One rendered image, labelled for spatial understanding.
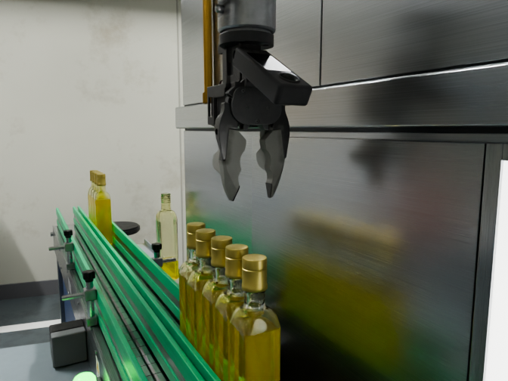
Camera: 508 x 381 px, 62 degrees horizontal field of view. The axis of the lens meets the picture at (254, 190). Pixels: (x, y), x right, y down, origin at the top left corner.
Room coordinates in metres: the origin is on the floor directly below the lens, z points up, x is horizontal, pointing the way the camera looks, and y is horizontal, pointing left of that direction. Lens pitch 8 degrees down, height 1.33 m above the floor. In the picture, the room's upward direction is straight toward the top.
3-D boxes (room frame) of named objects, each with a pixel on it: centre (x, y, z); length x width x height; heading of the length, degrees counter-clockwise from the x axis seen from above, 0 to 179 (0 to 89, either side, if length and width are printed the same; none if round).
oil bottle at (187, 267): (0.76, 0.11, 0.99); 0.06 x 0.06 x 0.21; 29
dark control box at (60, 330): (1.02, 0.47, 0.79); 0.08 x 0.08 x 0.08; 29
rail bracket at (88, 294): (0.93, 0.40, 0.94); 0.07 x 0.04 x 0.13; 119
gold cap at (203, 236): (0.71, 0.08, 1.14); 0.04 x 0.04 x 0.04
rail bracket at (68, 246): (1.34, 0.62, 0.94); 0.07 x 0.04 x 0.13; 119
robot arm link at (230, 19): (0.58, 0.01, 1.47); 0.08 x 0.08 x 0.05
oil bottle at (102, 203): (1.64, 0.59, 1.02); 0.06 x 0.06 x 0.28; 29
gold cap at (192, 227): (0.76, 0.11, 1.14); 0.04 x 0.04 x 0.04
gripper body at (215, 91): (0.58, 0.01, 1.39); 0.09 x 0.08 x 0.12; 29
